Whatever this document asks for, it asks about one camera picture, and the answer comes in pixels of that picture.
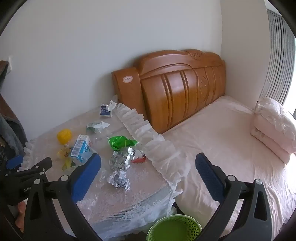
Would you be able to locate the yellow-green wrapper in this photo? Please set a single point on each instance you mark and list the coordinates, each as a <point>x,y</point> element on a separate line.
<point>68,164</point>

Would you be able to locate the carved wooden headboard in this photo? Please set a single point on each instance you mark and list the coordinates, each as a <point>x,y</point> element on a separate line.
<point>175,92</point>

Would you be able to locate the yellow plastic ball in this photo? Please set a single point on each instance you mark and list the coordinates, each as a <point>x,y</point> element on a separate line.
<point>64,136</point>

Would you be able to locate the dark cloth pile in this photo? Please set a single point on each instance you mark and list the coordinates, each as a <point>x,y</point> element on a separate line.
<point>11,129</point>

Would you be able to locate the person's left hand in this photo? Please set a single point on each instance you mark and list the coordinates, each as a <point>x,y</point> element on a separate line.
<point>20,212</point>

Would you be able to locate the white crumpled tissue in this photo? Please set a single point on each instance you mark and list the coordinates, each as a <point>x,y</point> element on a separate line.
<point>113,104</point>

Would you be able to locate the grey pleated curtain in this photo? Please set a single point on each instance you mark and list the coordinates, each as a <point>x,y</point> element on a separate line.
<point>277,60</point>

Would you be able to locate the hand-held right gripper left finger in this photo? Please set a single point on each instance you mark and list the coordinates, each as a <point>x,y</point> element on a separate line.
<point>87,177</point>

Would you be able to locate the green plastic bag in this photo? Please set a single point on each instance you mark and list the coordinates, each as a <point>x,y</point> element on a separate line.
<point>120,141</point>

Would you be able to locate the blue and white milk carton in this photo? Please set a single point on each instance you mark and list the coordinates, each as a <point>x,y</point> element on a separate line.
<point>81,148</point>

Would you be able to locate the small crumpled foil ball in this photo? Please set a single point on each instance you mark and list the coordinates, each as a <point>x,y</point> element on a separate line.
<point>119,180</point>

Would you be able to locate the green mesh waste basket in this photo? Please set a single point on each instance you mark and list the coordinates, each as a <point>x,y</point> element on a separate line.
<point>173,228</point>

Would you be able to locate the large crumpled foil sheet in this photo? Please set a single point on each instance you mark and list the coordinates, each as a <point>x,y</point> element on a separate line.
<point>120,160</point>

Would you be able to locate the red snack wrapper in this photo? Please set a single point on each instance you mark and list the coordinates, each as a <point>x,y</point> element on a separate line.
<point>138,158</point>

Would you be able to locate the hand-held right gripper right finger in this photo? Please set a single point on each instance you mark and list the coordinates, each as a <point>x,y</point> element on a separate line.
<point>208,177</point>

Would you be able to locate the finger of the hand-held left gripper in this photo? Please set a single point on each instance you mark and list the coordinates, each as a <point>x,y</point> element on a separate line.
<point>38,165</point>
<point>14,162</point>

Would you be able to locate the small blue and white carton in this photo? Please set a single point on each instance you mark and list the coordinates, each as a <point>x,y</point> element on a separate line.
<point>104,110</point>

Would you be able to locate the bed with pale sheet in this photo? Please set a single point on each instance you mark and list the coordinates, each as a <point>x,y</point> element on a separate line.
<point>226,139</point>

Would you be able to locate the clear plastic bottle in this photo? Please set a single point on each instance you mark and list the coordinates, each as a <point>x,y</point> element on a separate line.
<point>99,139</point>

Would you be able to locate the pale yellow wrapper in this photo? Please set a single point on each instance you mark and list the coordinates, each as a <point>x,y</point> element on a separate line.
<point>63,153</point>

